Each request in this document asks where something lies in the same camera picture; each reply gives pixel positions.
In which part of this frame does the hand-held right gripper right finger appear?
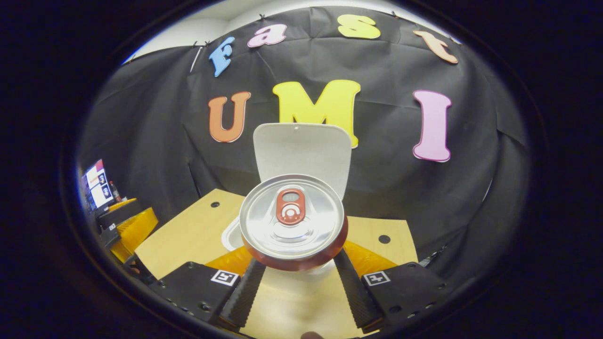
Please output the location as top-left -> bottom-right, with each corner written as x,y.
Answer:
333,240 -> 448,332

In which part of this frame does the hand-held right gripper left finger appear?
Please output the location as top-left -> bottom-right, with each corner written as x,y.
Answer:
151,245 -> 267,330

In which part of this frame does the red pop can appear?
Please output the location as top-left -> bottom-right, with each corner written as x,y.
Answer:
239,174 -> 349,272

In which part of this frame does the white desktop garbage bin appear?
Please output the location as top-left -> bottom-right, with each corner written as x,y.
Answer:
221,122 -> 353,278

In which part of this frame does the wooden desktop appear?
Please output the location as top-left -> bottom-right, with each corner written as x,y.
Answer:
134,188 -> 419,339

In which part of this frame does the white display screen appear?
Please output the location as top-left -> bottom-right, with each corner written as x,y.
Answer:
81,159 -> 114,212

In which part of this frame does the black backdrop cloth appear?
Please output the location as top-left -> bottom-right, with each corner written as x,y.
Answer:
78,5 -> 533,283

